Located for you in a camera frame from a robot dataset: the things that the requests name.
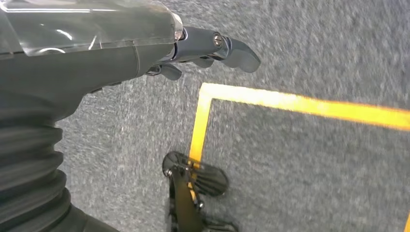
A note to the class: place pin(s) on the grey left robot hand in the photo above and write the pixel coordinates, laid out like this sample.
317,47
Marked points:
80,64

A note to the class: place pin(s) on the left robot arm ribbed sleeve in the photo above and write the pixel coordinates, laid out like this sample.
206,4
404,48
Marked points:
29,166

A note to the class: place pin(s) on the black robot foot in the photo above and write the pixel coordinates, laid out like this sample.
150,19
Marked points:
185,198

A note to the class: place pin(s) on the yellow floor tape square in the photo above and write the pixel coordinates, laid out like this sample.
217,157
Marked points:
288,101

